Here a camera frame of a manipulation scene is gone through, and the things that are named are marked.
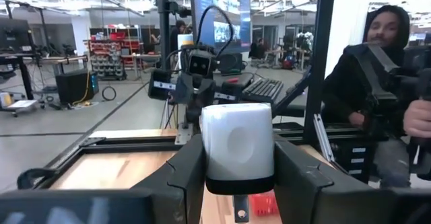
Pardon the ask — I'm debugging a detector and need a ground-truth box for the black round speaker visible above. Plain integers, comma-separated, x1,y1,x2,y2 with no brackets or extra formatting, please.
218,52,244,76

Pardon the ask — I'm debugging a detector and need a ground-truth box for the black standing desk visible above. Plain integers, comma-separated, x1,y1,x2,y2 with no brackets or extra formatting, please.
0,50,90,101

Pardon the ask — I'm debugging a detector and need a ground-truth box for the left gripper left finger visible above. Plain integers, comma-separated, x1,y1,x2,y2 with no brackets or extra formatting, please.
0,133,207,224

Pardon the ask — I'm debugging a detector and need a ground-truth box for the red plastic basket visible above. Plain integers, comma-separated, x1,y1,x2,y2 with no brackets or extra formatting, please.
251,192,280,217

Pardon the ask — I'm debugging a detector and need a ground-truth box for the black drawer cabinet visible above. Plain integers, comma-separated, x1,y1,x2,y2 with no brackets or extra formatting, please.
329,138,376,184

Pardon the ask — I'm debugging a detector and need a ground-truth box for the black desk monitor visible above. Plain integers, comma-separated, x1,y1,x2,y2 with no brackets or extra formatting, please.
0,17,34,54

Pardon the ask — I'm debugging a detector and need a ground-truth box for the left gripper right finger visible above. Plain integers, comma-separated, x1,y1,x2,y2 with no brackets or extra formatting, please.
273,139,431,224

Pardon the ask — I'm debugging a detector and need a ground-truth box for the white column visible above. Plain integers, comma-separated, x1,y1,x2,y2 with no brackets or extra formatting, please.
70,14,92,55

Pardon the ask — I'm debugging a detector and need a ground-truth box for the silver aluminium extrusion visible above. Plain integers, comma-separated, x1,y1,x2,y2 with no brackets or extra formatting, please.
312,112,336,164

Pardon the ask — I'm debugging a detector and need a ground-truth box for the black cable coil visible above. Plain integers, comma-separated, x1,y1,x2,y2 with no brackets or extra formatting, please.
101,85,118,102

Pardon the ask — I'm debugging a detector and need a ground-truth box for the black frame handle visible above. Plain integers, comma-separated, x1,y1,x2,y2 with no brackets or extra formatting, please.
16,167,57,190

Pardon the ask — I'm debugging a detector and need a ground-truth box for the large lit monitor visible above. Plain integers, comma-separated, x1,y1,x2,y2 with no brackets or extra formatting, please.
189,0,253,55

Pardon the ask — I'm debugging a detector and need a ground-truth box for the black handheld control rig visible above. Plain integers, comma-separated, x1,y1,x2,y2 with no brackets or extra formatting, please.
346,42,431,181

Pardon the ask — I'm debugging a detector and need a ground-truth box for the red bag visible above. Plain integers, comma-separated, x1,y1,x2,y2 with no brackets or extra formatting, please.
281,56,296,70

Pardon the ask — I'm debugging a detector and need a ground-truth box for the person's hand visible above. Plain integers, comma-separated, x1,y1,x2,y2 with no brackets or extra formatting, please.
347,112,367,128
403,99,431,138

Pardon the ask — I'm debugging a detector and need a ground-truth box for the black stand pole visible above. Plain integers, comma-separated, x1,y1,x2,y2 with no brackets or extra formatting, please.
155,0,192,71

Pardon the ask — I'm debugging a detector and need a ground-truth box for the black white charger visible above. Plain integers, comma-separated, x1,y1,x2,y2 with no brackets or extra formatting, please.
200,102,276,223

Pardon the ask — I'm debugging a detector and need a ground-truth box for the grey metal bracket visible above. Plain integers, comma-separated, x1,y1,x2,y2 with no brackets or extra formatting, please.
174,122,195,146

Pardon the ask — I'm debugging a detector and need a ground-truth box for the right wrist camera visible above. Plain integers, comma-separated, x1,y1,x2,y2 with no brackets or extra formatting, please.
187,48,217,77

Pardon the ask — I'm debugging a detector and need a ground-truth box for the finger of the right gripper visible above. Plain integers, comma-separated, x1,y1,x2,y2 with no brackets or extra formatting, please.
174,72,195,105
197,79,217,108

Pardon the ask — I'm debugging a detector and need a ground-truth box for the shelf with red bins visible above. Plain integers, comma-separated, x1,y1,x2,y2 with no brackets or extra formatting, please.
84,31,144,81

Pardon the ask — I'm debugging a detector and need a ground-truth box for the white flat device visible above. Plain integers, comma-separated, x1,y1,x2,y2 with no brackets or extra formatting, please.
6,99,38,112

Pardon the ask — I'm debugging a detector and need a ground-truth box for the white flower bouquet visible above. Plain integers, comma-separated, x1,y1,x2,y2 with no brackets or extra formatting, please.
295,31,314,52

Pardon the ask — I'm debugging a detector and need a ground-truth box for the black vertical frame post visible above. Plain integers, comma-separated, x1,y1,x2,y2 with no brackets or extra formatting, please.
302,0,337,144

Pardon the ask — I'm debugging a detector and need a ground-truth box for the black backlit keyboard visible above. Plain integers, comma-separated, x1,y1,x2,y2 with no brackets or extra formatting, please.
241,78,284,104

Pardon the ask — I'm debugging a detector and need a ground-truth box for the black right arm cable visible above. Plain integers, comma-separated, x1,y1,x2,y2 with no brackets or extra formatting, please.
196,3,236,61

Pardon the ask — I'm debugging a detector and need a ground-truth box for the person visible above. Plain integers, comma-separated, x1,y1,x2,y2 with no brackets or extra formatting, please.
248,38,269,60
169,19,189,54
320,4,431,188

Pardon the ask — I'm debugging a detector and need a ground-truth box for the yellow white container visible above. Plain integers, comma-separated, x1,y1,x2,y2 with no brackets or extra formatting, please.
176,33,195,50

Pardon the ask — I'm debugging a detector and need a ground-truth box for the black computer tower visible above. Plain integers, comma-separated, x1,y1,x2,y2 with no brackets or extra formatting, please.
55,69,100,106

